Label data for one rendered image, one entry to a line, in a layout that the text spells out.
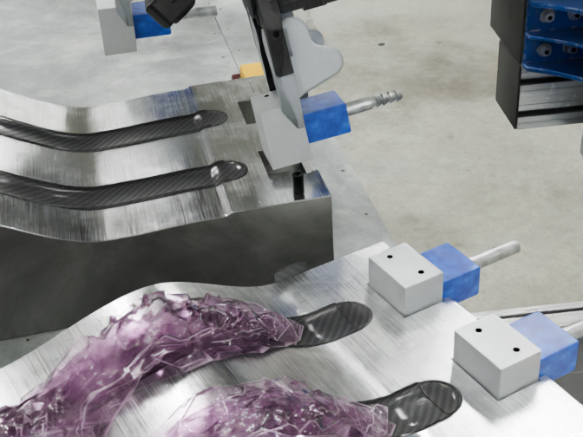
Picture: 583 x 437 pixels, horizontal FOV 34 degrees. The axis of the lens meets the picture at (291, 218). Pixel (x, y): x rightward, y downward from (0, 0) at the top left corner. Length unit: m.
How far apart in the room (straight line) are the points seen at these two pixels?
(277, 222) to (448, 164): 1.85
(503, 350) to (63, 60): 0.87
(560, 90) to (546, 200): 1.26
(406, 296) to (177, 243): 0.21
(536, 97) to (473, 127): 1.58
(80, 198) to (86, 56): 0.53
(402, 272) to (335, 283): 0.06
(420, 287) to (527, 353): 0.11
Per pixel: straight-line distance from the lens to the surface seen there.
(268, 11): 0.78
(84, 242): 0.81
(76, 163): 0.93
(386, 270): 0.75
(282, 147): 0.84
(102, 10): 1.08
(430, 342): 0.72
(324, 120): 0.85
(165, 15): 0.80
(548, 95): 1.28
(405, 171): 2.62
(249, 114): 1.00
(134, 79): 1.29
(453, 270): 0.77
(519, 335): 0.69
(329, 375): 0.68
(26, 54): 1.42
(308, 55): 0.81
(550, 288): 2.22
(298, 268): 0.79
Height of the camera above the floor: 1.32
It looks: 33 degrees down
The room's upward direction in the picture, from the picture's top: 4 degrees counter-clockwise
